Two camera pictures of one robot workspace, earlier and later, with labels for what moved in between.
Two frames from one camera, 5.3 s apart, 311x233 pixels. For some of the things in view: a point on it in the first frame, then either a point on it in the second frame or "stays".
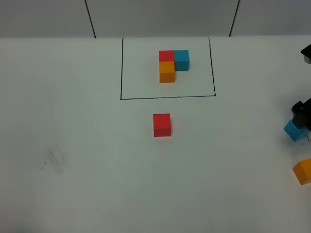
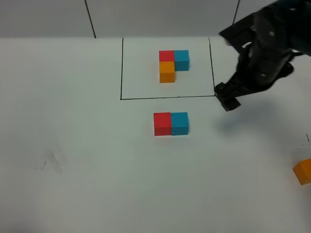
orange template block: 166,72 stays
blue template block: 181,60 stays
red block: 162,124 stays
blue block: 294,132 to 180,123
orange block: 302,170 stays
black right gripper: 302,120 to 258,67
